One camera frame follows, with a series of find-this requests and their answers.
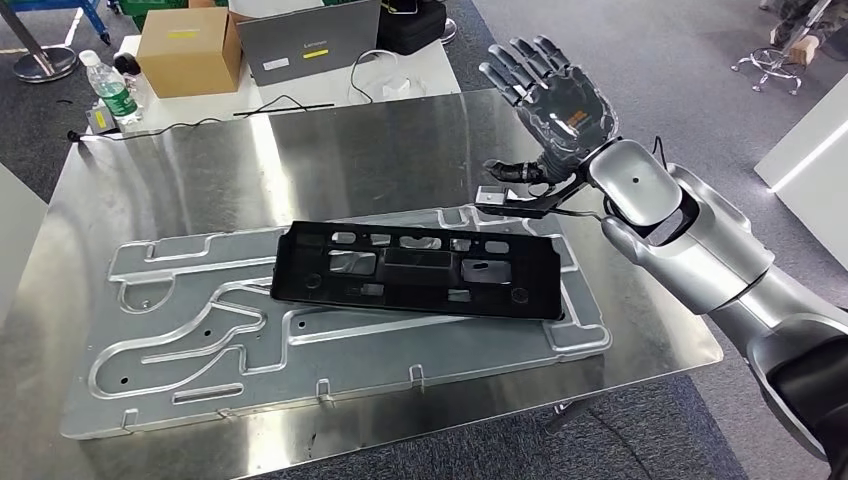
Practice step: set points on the black plastic panel part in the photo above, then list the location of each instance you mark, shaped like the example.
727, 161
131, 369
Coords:
424, 291

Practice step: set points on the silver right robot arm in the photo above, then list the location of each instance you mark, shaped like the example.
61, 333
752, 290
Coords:
696, 252

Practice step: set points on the stainless steel workbench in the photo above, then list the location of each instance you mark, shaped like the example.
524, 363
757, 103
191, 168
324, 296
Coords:
364, 152

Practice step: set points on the stamped sheet metal plate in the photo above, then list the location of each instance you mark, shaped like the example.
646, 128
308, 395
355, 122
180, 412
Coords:
397, 358

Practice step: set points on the white table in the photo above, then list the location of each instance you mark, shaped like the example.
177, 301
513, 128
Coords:
437, 73

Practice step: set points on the black bag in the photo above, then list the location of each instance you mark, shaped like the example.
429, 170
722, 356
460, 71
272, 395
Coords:
411, 30

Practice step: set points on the grey laptop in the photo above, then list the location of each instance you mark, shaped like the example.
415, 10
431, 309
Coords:
305, 46

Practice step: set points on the brown cardboard box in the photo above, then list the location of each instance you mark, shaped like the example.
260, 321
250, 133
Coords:
185, 60

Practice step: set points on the clear water bottle green label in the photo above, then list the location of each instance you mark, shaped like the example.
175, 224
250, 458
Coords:
112, 93

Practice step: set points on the small black round object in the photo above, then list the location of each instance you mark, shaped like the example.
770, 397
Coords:
126, 64

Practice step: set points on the small grey device yellow label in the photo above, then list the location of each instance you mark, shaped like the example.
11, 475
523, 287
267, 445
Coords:
99, 119

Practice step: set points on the chrome stool base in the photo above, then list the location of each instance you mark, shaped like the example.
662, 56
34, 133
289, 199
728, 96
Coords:
768, 60

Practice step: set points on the white cabinet with light strip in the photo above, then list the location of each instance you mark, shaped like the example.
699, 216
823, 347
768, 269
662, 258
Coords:
815, 179

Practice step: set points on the white cabinet panel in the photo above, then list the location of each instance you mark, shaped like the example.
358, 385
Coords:
16, 238

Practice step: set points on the round metal stand base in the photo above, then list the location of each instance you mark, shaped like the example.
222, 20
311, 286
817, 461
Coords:
46, 66

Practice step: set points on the person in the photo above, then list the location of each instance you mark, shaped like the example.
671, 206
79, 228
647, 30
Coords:
795, 16

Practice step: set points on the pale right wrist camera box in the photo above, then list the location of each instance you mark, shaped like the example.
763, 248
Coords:
491, 196

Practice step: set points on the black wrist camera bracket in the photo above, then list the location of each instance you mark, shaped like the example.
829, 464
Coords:
530, 210

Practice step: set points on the blue metal cart frame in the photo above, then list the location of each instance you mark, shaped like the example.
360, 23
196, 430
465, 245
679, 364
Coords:
93, 20

